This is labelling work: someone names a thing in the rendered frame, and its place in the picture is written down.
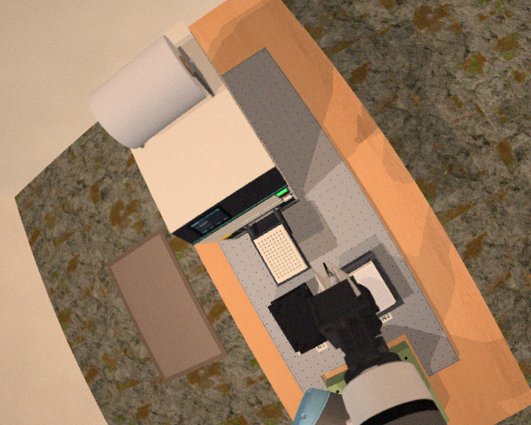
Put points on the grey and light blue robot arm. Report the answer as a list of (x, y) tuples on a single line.
[(389, 394)]

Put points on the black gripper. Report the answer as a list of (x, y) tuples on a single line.
[(341, 306)]

